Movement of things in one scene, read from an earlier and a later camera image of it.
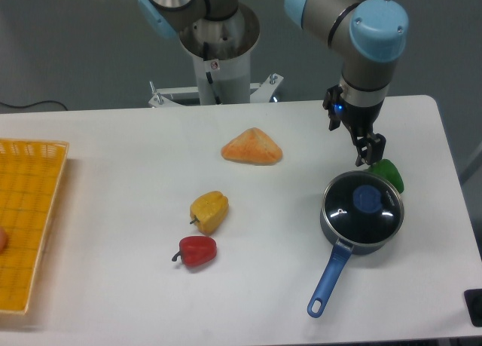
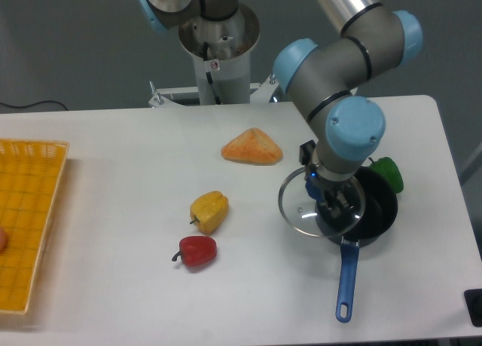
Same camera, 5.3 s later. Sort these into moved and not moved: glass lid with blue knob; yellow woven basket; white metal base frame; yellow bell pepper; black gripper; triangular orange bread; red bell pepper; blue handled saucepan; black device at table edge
Moved: blue handled saucepan; black gripper; glass lid with blue knob
Not moved: black device at table edge; triangular orange bread; yellow bell pepper; white metal base frame; red bell pepper; yellow woven basket
